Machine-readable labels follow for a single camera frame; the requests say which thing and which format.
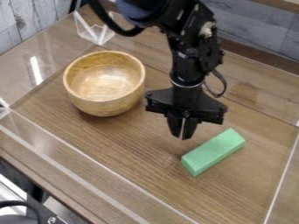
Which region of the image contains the green rectangular block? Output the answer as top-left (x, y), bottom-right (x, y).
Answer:
top-left (182, 129), bottom-right (246, 177)

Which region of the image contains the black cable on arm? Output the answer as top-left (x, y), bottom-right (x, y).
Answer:
top-left (87, 0), bottom-right (164, 38)

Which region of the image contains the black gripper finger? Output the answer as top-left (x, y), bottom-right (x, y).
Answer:
top-left (182, 117), bottom-right (199, 140)
top-left (167, 114), bottom-right (183, 137)

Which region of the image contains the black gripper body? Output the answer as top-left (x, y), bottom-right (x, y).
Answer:
top-left (144, 82), bottom-right (229, 125)

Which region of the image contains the wooden bowl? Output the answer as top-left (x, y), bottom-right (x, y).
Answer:
top-left (63, 51), bottom-right (146, 117)

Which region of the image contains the clear acrylic corner bracket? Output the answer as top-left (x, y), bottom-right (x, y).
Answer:
top-left (74, 10), bottom-right (115, 46)

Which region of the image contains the black stand with cable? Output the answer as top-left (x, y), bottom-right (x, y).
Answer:
top-left (0, 195), bottom-right (62, 224)

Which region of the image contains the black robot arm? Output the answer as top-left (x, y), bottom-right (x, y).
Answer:
top-left (116, 0), bottom-right (229, 140)

